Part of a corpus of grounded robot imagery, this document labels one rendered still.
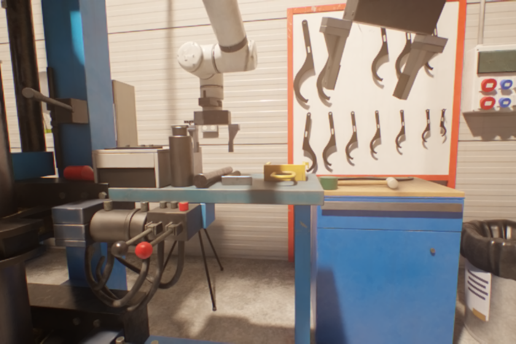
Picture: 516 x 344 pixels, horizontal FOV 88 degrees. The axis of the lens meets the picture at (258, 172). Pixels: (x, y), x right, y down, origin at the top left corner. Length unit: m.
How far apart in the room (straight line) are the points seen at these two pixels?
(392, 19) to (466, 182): 2.64
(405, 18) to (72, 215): 0.92
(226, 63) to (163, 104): 2.14
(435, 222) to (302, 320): 0.85
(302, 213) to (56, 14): 1.27
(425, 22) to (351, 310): 1.48
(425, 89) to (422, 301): 1.78
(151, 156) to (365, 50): 2.23
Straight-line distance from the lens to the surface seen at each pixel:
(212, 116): 1.00
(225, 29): 0.81
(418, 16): 0.51
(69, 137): 1.41
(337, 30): 0.46
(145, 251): 0.65
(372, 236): 1.57
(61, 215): 0.98
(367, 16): 0.47
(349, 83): 2.67
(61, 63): 1.45
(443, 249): 1.71
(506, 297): 2.08
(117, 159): 1.00
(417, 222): 1.61
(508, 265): 1.97
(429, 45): 0.54
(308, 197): 0.82
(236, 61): 0.86
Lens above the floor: 1.21
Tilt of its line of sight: 7 degrees down
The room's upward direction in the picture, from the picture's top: 1 degrees counter-clockwise
